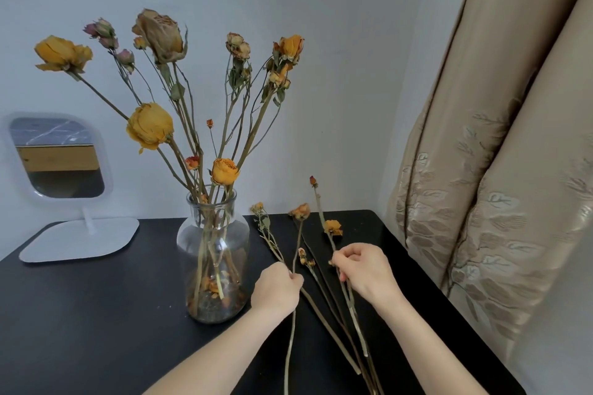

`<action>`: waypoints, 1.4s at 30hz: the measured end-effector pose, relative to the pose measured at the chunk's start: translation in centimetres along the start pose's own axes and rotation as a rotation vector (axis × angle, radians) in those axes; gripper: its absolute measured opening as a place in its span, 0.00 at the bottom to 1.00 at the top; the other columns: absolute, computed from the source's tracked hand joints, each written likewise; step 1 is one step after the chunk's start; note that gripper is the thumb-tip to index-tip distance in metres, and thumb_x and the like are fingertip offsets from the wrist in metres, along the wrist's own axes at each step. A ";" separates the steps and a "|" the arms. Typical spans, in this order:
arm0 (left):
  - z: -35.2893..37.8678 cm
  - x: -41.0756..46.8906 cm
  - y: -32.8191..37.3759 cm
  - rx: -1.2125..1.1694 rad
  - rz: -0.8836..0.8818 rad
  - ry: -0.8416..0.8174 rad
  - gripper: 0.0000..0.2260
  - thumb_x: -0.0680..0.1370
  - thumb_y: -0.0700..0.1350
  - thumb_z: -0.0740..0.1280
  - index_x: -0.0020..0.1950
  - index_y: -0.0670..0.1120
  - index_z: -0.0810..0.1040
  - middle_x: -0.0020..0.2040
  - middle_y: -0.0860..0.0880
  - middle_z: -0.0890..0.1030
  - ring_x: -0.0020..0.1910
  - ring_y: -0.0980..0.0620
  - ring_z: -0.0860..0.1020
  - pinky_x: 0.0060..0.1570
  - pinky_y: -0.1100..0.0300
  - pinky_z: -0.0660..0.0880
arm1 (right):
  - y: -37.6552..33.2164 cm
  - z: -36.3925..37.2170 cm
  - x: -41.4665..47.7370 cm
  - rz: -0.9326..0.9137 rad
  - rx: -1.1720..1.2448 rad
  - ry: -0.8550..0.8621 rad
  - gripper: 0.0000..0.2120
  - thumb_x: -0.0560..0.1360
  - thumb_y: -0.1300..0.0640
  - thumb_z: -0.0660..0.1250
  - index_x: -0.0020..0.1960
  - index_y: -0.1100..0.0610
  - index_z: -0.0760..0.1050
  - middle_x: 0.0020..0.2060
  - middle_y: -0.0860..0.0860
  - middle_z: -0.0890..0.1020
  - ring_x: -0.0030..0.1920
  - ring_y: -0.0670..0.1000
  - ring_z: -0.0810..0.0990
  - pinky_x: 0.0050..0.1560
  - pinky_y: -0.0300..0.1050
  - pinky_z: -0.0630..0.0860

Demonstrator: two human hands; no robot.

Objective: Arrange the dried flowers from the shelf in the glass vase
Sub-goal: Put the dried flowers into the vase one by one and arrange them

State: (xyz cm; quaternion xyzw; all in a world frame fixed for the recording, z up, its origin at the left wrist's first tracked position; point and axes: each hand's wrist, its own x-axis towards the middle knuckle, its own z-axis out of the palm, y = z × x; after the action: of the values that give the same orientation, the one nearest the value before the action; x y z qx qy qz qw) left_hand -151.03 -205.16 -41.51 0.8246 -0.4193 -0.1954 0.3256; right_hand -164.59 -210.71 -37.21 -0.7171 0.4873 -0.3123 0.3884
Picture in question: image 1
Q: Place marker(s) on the pile of dried orange petals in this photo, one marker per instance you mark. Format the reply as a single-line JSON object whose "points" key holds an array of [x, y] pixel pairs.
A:
{"points": [[213, 290]]}

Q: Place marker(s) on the person's right hand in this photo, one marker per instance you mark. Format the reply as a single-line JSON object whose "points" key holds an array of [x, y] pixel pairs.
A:
{"points": [[366, 269]]}

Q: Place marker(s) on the white standing mirror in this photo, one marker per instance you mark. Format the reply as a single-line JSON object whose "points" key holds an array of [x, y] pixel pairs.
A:
{"points": [[79, 242]]}

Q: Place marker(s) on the person's left forearm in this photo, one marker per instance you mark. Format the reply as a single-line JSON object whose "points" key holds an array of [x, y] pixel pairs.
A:
{"points": [[217, 357]]}

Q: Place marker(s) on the peach pink-edged dried flower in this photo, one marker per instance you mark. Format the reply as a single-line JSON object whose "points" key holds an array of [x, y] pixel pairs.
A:
{"points": [[300, 211]]}

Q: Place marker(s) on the clear glass vase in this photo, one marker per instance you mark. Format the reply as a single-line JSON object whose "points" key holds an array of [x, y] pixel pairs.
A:
{"points": [[185, 242]]}

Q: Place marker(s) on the person's left hand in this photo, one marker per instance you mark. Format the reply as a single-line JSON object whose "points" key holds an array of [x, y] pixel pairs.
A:
{"points": [[275, 288]]}

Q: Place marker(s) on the tiny-bud thin dried flower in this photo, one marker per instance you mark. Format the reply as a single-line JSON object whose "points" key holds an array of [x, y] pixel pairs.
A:
{"points": [[210, 123]]}

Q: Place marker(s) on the black table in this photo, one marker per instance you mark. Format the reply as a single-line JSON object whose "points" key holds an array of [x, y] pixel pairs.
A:
{"points": [[92, 316]]}

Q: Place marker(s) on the beige embroidered curtain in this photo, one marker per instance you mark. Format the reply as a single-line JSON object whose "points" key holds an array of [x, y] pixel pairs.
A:
{"points": [[509, 177]]}

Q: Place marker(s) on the round yellow dried flower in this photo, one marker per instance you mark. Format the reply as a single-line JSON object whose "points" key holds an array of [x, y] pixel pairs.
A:
{"points": [[224, 171]]}

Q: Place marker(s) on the short cluster buds dried flower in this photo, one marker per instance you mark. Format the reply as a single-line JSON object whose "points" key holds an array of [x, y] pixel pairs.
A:
{"points": [[302, 253]]}

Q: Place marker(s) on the person's right forearm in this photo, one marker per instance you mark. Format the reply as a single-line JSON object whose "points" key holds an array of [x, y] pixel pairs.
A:
{"points": [[431, 353]]}

